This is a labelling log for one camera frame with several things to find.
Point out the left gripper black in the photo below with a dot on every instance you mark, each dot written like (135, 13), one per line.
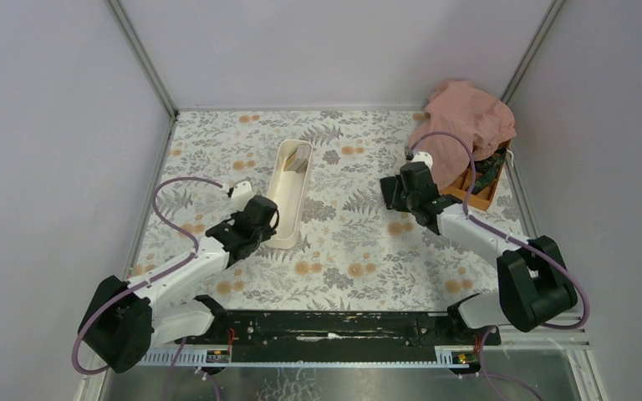
(268, 222)

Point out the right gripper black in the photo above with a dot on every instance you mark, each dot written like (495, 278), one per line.
(390, 192)

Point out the cream plastic oblong tray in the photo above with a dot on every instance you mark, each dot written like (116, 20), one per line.
(288, 190)

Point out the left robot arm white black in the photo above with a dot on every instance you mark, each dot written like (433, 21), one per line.
(126, 318)

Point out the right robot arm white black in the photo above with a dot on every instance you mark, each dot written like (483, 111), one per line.
(532, 286)

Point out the wooden organizer box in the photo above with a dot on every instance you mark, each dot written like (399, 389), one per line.
(488, 172)

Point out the pink cloth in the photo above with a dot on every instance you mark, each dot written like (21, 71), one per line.
(461, 117)

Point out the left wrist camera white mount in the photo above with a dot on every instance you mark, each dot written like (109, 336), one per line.
(240, 194)

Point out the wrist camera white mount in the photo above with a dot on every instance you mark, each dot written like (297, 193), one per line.
(240, 194)
(421, 157)

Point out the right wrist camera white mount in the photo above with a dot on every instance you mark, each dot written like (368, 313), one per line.
(421, 157)

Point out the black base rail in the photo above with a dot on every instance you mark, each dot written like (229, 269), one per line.
(337, 337)

